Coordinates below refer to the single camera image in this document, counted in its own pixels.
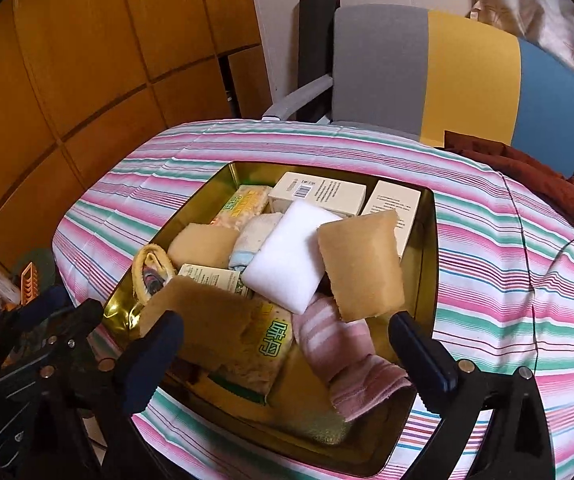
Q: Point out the small beige box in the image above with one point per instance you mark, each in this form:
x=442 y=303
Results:
x=212 y=277

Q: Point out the wooden wardrobe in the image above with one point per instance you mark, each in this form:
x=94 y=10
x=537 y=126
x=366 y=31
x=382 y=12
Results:
x=92 y=60

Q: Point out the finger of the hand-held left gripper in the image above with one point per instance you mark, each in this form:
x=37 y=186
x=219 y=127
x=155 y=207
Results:
x=44 y=305

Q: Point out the green basket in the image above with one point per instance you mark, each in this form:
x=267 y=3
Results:
x=42 y=257

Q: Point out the dark red jacket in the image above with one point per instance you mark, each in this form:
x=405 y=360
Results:
x=542 y=180

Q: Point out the gold tin container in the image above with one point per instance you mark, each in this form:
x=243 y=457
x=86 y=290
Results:
x=417 y=320

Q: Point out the plain white box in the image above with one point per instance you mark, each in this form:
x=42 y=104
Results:
x=392 y=215

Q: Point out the striped tablecloth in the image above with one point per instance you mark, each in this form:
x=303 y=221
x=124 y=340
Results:
x=492 y=285

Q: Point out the white box with label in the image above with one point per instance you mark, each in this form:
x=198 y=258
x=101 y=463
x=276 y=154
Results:
x=317 y=195

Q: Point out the patterned curtain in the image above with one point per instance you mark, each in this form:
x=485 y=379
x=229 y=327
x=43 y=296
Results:
x=542 y=5

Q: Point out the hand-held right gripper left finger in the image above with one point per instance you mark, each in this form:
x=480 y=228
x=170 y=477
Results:
x=154 y=360

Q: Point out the grey yellow blue chair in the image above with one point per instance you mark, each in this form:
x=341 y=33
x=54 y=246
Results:
x=467 y=75

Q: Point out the yellow cloth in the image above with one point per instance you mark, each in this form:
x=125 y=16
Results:
x=154 y=270

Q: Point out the orange plastic rack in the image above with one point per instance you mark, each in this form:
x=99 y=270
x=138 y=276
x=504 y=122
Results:
x=27 y=282

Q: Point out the white sponge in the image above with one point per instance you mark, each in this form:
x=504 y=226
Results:
x=292 y=255

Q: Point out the yellow snack packet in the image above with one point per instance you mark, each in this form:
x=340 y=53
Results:
x=267 y=355

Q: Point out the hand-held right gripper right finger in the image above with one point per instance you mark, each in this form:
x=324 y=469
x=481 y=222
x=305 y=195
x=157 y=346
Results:
x=424 y=365

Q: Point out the pink striped towel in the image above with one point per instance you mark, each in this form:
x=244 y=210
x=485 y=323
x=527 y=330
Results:
x=347 y=355

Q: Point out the green yellow biscuit packet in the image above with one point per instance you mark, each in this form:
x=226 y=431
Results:
x=244 y=205

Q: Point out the black rolled mat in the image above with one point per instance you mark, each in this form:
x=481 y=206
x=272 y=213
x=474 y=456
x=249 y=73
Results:
x=317 y=50

